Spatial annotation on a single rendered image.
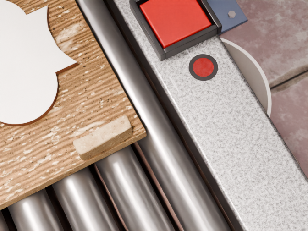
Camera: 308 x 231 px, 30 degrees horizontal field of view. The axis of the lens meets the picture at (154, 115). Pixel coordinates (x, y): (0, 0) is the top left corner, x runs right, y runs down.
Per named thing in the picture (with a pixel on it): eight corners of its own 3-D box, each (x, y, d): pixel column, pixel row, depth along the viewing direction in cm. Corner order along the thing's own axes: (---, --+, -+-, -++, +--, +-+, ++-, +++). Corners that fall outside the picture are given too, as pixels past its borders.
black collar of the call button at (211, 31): (188, -20, 66) (189, -28, 64) (221, 32, 64) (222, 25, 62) (129, 8, 65) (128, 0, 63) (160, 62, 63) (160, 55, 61)
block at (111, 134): (128, 121, 58) (125, 112, 56) (135, 136, 58) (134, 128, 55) (75, 148, 57) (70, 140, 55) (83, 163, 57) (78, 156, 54)
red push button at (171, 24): (185, -12, 66) (186, -19, 64) (211, 30, 64) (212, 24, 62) (139, 10, 65) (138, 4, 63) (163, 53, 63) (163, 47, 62)
